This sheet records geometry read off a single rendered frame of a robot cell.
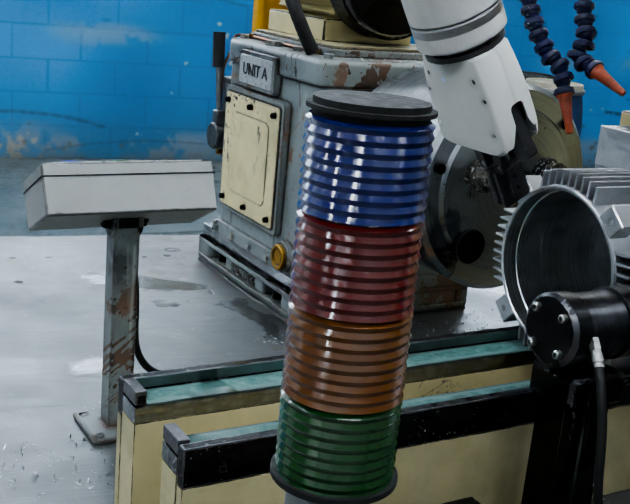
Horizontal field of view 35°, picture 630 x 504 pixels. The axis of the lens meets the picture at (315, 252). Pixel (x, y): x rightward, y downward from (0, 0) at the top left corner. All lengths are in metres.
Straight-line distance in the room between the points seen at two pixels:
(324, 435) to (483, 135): 0.51
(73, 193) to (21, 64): 5.38
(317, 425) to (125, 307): 0.56
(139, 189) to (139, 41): 5.43
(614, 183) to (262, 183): 0.59
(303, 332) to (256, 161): 0.98
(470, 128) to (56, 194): 0.38
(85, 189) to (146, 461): 0.26
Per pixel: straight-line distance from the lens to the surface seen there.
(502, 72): 0.92
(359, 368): 0.46
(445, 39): 0.90
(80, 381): 1.18
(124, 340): 1.03
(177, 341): 1.30
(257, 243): 1.47
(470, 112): 0.94
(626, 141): 1.04
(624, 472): 1.07
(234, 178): 1.50
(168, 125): 6.49
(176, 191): 0.98
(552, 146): 1.24
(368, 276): 0.45
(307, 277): 0.46
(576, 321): 0.80
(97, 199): 0.96
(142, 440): 0.86
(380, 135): 0.44
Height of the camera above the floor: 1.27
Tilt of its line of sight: 16 degrees down
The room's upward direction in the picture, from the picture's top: 5 degrees clockwise
